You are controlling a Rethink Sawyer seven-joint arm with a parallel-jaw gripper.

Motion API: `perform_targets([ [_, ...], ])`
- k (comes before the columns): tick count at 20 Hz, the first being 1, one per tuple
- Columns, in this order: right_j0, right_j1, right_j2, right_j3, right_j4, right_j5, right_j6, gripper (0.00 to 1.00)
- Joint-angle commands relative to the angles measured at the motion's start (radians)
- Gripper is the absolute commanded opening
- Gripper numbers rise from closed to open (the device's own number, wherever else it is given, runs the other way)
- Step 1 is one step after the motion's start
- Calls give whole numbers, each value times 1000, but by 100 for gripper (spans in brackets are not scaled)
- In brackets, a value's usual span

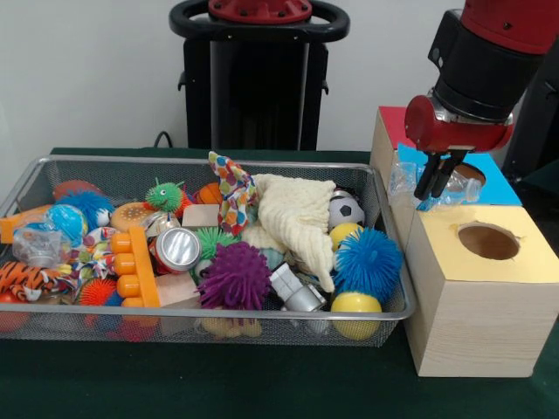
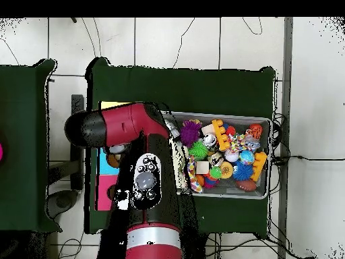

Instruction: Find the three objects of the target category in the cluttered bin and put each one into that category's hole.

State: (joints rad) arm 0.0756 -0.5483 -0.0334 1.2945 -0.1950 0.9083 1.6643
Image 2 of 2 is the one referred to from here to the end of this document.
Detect shallow clear mesh bin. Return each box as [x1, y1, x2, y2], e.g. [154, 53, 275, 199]
[161, 110, 273, 200]

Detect wooden box with three holes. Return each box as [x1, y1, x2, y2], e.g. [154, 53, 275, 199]
[96, 100, 135, 212]

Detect purple spiky ball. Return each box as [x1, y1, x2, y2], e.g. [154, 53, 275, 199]
[179, 119, 203, 148]

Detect green spiky ball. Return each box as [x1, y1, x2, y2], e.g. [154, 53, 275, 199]
[188, 141, 210, 161]

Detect silver metal can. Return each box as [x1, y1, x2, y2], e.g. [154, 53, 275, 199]
[202, 134, 218, 151]

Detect colourful patterned cloth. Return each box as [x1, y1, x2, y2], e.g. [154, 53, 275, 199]
[185, 156, 203, 194]

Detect orange toy building block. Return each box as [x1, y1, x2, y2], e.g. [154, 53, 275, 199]
[249, 151, 269, 183]
[211, 119, 232, 152]

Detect green spiky monster toy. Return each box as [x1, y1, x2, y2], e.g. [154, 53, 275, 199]
[209, 166, 223, 181]

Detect dark green table cloth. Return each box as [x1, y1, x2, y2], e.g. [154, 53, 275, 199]
[85, 56, 277, 238]
[0, 58, 63, 234]

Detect small blue spiky ball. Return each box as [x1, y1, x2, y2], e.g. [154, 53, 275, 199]
[231, 161, 254, 181]

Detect orange tiger striped toy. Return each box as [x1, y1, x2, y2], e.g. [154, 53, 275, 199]
[248, 123, 265, 140]

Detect black floor cable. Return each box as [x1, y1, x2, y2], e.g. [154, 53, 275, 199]
[272, 152, 345, 165]

